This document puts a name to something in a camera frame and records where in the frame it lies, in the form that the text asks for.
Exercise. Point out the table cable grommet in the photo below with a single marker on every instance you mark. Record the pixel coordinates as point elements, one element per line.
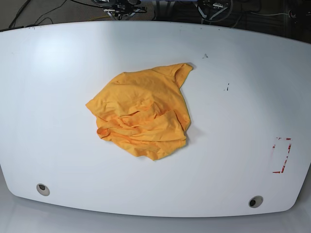
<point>43,190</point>
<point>255,202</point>

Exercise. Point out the right table cable grommet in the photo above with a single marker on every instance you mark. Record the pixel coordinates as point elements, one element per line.
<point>255,202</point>

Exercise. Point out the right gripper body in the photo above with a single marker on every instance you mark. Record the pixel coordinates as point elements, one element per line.
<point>125,10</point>

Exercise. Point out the red tape rectangle marking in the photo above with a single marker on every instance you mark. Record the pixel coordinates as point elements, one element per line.
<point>280,153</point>

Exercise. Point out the orange t-shirt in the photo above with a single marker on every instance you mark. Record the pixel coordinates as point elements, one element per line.
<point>144,112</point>

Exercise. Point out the left table cable grommet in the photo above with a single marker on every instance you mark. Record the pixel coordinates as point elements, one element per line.
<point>43,190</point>

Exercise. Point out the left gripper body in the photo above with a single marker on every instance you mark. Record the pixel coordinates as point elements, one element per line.
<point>214,11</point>

